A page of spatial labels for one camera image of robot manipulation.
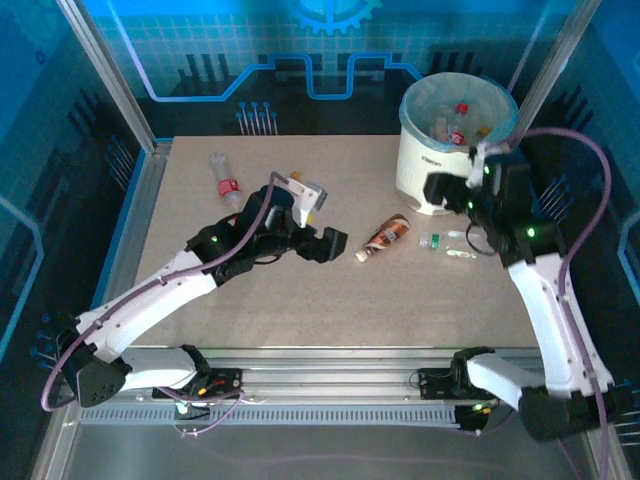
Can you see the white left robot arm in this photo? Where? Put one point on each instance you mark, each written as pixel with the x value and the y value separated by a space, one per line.
pixel 150 295

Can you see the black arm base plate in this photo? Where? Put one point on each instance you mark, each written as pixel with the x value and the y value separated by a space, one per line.
pixel 432 384
pixel 227 380

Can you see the aluminium mounting rail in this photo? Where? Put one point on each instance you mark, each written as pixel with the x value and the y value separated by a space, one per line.
pixel 325 375

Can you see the small amber bottle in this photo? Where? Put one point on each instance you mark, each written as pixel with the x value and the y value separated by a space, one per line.
pixel 482 131

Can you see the blue translucent bin liner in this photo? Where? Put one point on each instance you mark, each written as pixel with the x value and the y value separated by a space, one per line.
pixel 415 107

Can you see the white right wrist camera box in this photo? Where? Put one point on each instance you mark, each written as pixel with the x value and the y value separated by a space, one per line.
pixel 479 160

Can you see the clear bottle green label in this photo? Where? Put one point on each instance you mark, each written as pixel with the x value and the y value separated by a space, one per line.
pixel 450 246

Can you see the white plastic waste bin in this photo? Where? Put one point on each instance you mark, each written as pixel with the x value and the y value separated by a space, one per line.
pixel 425 175

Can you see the brown coffee drink bottle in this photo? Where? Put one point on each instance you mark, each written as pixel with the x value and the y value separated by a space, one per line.
pixel 387 235

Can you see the aluminium side rail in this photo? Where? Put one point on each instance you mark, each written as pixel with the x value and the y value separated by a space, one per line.
pixel 145 200

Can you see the grey metal shelf panel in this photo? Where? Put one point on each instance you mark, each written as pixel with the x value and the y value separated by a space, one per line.
pixel 325 455

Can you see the black controller box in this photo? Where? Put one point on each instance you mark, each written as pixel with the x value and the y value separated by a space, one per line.
pixel 471 420

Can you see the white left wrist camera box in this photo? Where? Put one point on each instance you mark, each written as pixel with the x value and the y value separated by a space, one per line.
pixel 306 195

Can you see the clear bottle red label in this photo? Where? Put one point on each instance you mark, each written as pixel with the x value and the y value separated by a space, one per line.
pixel 227 182

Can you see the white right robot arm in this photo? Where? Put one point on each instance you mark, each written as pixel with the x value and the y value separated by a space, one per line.
pixel 555 320

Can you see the aluminium frame post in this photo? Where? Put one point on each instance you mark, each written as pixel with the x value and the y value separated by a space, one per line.
pixel 110 75
pixel 575 30

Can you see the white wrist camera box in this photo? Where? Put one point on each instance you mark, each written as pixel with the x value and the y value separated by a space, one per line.
pixel 306 195
pixel 479 160

